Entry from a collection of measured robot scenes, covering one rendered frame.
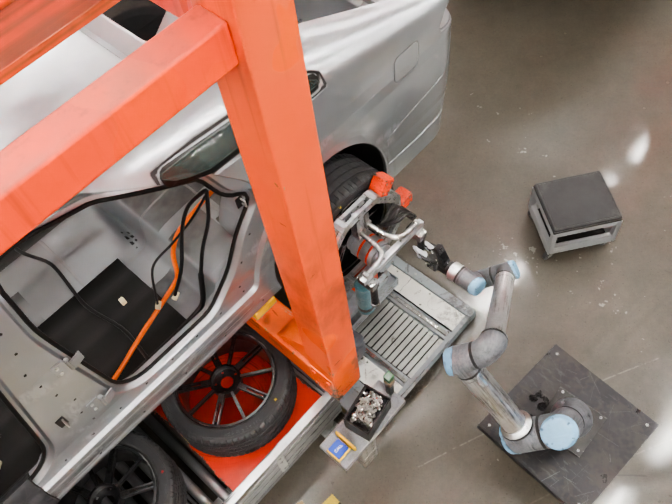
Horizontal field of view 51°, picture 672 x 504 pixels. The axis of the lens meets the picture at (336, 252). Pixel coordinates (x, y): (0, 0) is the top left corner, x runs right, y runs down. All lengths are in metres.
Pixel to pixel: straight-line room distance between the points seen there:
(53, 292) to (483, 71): 3.29
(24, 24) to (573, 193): 3.45
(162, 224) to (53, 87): 0.99
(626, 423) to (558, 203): 1.27
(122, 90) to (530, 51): 4.31
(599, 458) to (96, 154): 2.79
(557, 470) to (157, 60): 2.70
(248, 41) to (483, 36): 4.13
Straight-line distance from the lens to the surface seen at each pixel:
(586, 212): 4.19
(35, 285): 3.63
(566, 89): 5.26
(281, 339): 3.37
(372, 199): 3.19
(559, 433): 3.29
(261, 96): 1.68
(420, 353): 3.97
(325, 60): 2.87
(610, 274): 4.41
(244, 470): 3.63
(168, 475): 3.47
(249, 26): 1.55
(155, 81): 1.48
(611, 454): 3.65
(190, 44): 1.52
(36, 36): 1.22
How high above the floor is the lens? 3.70
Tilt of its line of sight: 58 degrees down
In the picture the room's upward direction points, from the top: 10 degrees counter-clockwise
